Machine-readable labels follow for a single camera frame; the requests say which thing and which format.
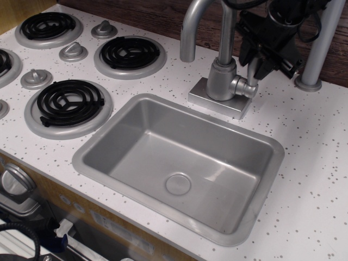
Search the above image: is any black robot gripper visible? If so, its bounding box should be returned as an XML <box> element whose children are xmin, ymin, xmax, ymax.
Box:
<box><xmin>236</xmin><ymin>7</ymin><xmax>302</xmax><ymax>80</ymax></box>

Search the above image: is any silver faucet lever handle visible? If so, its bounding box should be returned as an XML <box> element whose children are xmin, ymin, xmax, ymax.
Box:
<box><xmin>230</xmin><ymin>54</ymin><xmax>262</xmax><ymax>98</ymax></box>

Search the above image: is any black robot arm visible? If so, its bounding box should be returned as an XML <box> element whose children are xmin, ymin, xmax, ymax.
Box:
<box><xmin>237</xmin><ymin>1</ymin><xmax>328</xmax><ymax>80</ymax></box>

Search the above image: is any grey vertical support pole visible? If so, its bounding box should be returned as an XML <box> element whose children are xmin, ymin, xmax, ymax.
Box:
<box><xmin>295</xmin><ymin>0</ymin><xmax>345</xmax><ymax>92</ymax></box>

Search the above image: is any silver curved toy faucet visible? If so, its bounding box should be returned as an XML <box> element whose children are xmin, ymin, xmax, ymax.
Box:
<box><xmin>179</xmin><ymin>1</ymin><xmax>252</xmax><ymax>121</ymax></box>

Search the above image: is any back right black burner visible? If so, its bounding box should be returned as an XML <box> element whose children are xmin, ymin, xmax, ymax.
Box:
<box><xmin>94</xmin><ymin>36</ymin><xmax>166</xmax><ymax>80</ymax></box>

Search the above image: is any grey plastic sink basin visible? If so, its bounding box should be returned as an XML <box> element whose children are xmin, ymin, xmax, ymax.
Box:
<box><xmin>72</xmin><ymin>94</ymin><xmax>285</xmax><ymax>246</ymax></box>

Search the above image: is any silver stove knob back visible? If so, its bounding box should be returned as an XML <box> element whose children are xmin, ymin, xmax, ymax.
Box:
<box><xmin>91</xmin><ymin>20</ymin><xmax>118</xmax><ymax>39</ymax></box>

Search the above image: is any silver stove knob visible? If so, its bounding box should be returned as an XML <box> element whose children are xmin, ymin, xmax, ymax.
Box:
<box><xmin>91</xmin><ymin>20</ymin><xmax>118</xmax><ymax>39</ymax></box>
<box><xmin>59</xmin><ymin>42</ymin><xmax>88</xmax><ymax>63</ymax></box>
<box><xmin>20</xmin><ymin>69</ymin><xmax>53</xmax><ymax>90</ymax></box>

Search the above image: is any silver stove knob middle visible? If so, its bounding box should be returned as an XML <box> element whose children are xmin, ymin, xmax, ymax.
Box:
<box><xmin>59</xmin><ymin>42</ymin><xmax>88</xmax><ymax>63</ymax></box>

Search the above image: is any front right black burner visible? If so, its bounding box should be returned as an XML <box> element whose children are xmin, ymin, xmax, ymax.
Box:
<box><xmin>24</xmin><ymin>79</ymin><xmax>113</xmax><ymax>140</ymax></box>

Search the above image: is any back left black burner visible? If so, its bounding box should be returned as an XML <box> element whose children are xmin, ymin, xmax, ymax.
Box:
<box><xmin>15</xmin><ymin>12</ymin><xmax>83</xmax><ymax>49</ymax></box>

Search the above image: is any silver stove knob front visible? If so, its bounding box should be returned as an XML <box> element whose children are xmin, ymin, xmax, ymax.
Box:
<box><xmin>20</xmin><ymin>69</ymin><xmax>53</xmax><ymax>90</ymax></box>

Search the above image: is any left edge black burner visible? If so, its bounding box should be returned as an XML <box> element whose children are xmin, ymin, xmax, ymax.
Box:
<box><xmin>1</xmin><ymin>48</ymin><xmax>22</xmax><ymax>88</ymax></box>

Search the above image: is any silver round oven knob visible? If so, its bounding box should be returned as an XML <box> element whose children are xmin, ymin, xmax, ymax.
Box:
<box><xmin>1</xmin><ymin>163</ymin><xmax>36</xmax><ymax>204</ymax></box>

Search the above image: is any black braided cable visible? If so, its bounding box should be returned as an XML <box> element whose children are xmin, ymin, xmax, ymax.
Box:
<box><xmin>225</xmin><ymin>0</ymin><xmax>271</xmax><ymax>10</ymax></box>

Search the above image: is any thin black robot wire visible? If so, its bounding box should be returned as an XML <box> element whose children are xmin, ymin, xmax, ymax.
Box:
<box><xmin>297</xmin><ymin>10</ymin><xmax>321</xmax><ymax>44</ymax></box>

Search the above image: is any black cable lower left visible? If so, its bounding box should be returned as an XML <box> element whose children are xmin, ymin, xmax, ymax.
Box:
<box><xmin>0</xmin><ymin>221</ymin><xmax>40</xmax><ymax>261</ymax></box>

